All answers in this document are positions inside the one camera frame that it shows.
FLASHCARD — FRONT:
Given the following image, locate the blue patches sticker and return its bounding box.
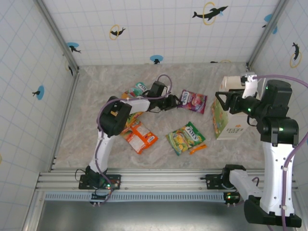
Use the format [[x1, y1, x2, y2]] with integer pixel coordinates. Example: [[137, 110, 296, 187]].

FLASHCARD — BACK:
[[262, 13, 279, 34]]

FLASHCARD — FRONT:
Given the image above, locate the aluminium rail beam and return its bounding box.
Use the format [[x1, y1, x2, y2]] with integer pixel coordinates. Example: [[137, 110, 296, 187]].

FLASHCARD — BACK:
[[35, 167, 299, 193]]

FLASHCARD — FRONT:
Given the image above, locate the right gripper thin black cable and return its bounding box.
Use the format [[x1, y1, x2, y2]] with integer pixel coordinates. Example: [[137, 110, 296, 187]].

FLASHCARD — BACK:
[[246, 115, 258, 127]]

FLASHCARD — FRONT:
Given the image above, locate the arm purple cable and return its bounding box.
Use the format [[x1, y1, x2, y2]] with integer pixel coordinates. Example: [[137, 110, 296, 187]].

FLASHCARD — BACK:
[[92, 74, 173, 205], [252, 74, 308, 231]]

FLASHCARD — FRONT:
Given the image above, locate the purple Fox's candy bag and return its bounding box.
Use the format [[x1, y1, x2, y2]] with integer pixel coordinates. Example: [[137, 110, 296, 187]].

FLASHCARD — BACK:
[[177, 89, 208, 115]]

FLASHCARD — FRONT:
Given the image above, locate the large dolphin sticker yellow ring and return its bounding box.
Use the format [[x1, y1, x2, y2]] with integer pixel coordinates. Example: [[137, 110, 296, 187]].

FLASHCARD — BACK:
[[192, 1, 229, 26]]

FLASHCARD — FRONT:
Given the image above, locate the orange snack packet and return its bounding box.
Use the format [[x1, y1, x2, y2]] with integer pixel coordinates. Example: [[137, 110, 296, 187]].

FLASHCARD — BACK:
[[119, 120, 159, 154]]

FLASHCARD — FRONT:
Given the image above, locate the teal Fox's mint candy bag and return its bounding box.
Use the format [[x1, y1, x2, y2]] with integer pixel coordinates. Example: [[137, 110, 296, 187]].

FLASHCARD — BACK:
[[124, 82, 150, 99]]

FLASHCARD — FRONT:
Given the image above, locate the small orange sachet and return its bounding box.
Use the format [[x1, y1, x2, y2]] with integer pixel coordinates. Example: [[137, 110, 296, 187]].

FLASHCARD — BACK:
[[189, 143, 207, 155]]

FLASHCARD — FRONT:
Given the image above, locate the green Fox's candy bag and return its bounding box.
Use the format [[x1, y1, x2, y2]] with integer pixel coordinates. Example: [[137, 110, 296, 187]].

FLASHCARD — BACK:
[[165, 121, 206, 156]]

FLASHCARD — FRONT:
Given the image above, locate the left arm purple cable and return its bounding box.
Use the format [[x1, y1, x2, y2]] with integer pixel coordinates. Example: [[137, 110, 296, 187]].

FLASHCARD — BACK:
[[92, 74, 173, 205]]

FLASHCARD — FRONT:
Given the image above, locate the blue oval black animal sticker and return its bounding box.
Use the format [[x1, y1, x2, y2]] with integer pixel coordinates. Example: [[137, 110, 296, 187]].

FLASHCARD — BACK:
[[32, 85, 45, 101]]

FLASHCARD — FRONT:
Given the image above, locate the blue disc black fish sticker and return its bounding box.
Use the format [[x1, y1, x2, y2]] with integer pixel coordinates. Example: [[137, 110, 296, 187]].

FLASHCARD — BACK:
[[66, 42, 82, 54]]

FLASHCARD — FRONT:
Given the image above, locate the black connector box with plugs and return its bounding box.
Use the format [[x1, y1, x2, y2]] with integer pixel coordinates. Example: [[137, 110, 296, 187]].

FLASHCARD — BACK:
[[90, 192, 114, 207], [223, 192, 241, 207]]

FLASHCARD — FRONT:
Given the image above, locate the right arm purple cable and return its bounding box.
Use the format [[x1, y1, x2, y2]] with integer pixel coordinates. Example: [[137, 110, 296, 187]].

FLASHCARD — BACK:
[[252, 74, 308, 231]]

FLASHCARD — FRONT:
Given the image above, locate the small dolphin sticker yellow ring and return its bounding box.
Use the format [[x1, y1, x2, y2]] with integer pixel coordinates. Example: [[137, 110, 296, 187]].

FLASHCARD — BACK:
[[109, 24, 127, 40]]

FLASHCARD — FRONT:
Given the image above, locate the aluminium corner post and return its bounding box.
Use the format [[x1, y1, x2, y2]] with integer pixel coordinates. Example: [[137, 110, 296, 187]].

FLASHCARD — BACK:
[[33, 0, 80, 73], [246, 0, 289, 68]]

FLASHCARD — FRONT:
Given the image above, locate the blue disc black seal sticker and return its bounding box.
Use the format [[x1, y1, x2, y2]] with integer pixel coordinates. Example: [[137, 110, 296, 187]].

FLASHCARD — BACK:
[[149, 54, 164, 65]]

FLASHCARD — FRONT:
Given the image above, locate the upright dolphin yellow ring sticker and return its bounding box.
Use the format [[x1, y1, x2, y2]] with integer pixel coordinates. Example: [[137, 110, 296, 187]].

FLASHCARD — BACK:
[[289, 42, 303, 68]]

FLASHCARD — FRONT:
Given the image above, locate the white slotted cable duct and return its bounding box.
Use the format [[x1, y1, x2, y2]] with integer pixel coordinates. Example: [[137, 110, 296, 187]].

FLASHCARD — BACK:
[[44, 192, 228, 202]]

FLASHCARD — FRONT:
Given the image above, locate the black animal yellow ring sticker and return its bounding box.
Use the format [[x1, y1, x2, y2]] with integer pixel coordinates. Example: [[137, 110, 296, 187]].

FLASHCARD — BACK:
[[64, 60, 74, 77]]

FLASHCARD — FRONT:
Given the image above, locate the small circuit board with LEDs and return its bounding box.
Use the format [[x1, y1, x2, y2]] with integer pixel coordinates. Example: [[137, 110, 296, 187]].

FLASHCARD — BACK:
[[103, 178, 121, 190]]

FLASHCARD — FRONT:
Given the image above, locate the white paper bag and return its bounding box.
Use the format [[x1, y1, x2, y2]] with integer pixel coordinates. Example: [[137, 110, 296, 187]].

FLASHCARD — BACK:
[[210, 76, 263, 141]]

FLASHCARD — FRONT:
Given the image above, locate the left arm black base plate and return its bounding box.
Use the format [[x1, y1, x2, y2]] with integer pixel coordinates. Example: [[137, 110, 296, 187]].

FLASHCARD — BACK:
[[78, 173, 122, 191]]

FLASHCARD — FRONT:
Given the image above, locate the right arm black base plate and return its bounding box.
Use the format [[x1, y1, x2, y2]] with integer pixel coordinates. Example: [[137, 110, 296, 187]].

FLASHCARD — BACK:
[[205, 173, 227, 190]]

